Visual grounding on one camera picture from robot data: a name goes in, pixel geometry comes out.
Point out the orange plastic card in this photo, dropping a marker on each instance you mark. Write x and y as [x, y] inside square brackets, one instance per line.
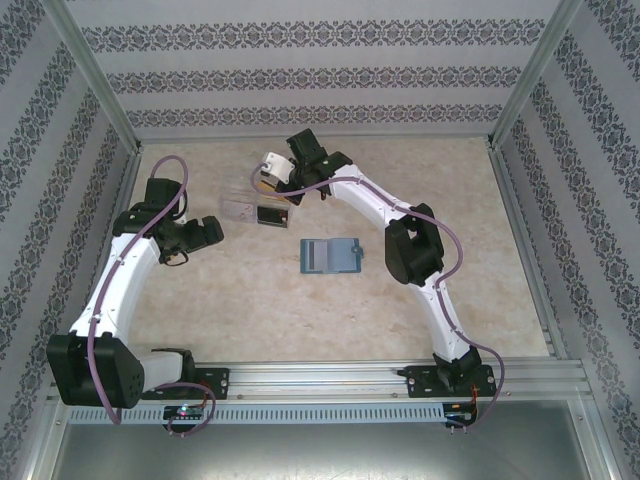
[267, 188]

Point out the black card with gold lines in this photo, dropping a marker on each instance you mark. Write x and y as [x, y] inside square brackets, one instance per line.
[272, 216]

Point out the white VIP card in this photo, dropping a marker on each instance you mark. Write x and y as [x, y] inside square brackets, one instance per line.
[239, 210]

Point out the teal leather card holder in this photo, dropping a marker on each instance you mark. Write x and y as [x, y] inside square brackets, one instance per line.
[340, 255]

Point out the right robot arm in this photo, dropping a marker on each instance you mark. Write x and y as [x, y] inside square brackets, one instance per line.
[365, 200]

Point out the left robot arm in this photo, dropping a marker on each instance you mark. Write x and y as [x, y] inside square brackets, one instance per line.
[125, 280]

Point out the clear acrylic card stand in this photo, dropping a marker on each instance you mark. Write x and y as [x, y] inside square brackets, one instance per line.
[237, 187]

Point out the grey metal panel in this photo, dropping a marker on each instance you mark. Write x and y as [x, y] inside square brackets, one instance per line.
[320, 455]

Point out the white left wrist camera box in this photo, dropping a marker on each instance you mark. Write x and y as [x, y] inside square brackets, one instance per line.
[181, 207]

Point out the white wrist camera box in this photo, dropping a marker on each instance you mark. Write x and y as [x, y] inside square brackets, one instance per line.
[181, 207]
[279, 167]

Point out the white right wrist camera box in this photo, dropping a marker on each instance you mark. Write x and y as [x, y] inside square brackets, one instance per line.
[279, 167]

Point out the aluminium side rail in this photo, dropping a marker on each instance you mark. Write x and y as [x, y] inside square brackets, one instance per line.
[108, 260]
[518, 225]

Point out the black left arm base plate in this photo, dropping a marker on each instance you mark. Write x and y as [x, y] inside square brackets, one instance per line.
[217, 382]

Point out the aluminium frame post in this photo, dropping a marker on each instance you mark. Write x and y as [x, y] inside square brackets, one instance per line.
[100, 75]
[531, 75]

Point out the aluminium mounting rail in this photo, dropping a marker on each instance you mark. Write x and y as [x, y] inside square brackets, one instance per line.
[320, 380]

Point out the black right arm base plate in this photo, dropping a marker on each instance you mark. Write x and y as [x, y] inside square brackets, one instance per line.
[420, 382]

